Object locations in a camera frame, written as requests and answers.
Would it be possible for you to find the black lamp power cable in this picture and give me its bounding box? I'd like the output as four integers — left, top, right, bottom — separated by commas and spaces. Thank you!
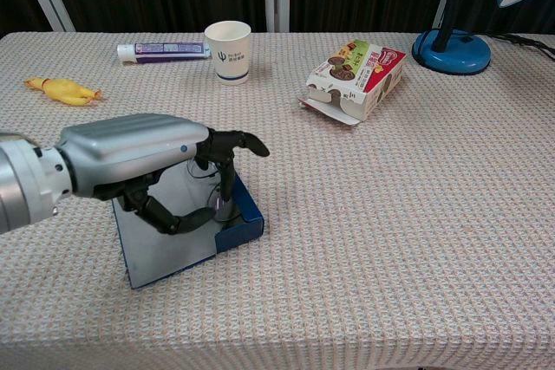
485, 33, 555, 62

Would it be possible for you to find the yellow rubber chicken toy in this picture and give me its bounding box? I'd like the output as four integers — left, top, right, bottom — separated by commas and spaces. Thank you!
23, 76, 104, 107

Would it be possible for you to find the white paper cup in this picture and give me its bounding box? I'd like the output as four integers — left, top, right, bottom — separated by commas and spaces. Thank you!
204, 20, 252, 86

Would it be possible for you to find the purple white toothpaste tube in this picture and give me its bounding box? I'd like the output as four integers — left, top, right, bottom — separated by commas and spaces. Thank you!
115, 42, 208, 64

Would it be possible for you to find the blue rectangular case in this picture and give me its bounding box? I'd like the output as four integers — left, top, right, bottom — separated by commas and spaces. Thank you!
111, 164, 265, 290

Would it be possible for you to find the beige woven tablecloth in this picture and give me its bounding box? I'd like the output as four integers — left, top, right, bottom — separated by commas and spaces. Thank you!
0, 31, 555, 370

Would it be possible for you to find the blue desk lamp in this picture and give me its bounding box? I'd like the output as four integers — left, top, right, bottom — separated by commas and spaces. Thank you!
411, 0, 555, 75

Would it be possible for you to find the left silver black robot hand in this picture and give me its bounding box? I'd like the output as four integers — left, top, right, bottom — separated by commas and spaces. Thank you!
55, 113, 271, 236

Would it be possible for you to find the opened cardboard snack box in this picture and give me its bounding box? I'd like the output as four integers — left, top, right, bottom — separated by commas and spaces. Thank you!
297, 38, 408, 127

